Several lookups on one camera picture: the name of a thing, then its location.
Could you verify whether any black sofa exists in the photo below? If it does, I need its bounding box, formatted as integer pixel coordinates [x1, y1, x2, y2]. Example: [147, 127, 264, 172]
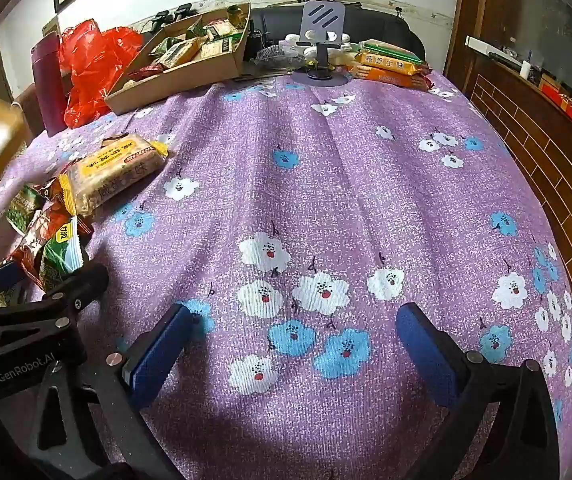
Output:
[251, 2, 427, 63]

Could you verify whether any wooden glass-door cabinet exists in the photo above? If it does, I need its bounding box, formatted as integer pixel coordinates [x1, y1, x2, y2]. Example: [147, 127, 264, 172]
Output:
[466, 0, 572, 321]

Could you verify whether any brown wooden door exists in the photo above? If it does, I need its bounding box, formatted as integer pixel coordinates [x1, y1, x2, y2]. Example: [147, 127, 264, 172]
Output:
[443, 0, 490, 92]

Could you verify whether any red snack packet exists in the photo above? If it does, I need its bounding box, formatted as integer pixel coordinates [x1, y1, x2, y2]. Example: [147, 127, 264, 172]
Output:
[11, 195, 94, 288]

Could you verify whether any pile of assorted snack packets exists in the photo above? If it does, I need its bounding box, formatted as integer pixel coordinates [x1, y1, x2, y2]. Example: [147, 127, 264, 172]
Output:
[126, 10, 247, 81]

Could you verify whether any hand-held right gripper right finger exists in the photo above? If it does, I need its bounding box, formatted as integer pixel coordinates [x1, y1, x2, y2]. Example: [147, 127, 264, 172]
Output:
[397, 303, 561, 480]

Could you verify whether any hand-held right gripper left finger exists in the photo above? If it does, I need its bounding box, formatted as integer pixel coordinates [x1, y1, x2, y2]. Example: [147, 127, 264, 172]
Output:
[26, 303, 194, 480]

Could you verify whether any brown cardboard box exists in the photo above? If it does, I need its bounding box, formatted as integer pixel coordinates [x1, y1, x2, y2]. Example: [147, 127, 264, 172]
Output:
[103, 2, 251, 116]

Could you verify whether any green pea snack packet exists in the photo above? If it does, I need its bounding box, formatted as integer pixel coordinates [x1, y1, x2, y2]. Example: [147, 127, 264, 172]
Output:
[38, 216, 88, 292]

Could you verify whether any green-edged biscuit packet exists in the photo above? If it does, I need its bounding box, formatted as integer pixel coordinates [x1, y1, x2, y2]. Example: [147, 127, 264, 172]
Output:
[361, 40, 427, 63]

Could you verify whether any clear plastic bag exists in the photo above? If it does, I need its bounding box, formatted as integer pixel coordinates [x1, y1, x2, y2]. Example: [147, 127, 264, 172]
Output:
[252, 44, 307, 72]

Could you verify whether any magenta thermos bottle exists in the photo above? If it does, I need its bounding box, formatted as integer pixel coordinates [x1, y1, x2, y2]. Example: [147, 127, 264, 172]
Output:
[31, 30, 69, 138]

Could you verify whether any white long box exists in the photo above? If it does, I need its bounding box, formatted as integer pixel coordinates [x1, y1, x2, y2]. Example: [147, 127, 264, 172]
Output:
[466, 35, 522, 68]

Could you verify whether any purple floral tablecloth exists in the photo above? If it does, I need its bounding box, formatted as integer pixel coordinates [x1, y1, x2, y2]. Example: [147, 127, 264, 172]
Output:
[0, 72, 572, 480]

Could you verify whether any large yellow biscuit packet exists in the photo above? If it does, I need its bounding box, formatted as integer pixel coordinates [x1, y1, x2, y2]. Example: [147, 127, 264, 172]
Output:
[60, 133, 167, 219]

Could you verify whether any red plastic bag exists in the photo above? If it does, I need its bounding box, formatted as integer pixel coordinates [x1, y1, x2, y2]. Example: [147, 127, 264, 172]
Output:
[58, 19, 145, 131]

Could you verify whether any dark green snack packet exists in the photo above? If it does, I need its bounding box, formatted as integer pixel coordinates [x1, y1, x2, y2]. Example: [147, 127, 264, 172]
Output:
[6, 185, 49, 236]

